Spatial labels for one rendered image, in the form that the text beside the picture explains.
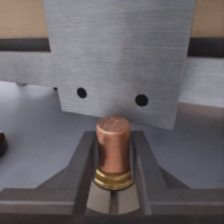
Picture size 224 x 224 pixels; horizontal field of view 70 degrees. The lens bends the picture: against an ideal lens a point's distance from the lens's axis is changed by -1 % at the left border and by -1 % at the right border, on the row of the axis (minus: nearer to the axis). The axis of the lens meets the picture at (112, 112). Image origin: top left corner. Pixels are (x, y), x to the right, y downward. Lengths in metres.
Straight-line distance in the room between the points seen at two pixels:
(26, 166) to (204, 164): 0.29
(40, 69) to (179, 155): 0.26
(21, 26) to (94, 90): 0.21
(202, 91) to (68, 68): 0.14
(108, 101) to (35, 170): 0.19
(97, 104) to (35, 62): 0.14
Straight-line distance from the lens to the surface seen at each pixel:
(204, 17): 0.23
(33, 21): 0.32
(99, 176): 0.16
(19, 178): 0.30
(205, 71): 0.19
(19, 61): 0.29
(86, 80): 0.16
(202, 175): 0.29
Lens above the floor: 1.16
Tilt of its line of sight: 27 degrees up
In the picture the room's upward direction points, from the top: 179 degrees clockwise
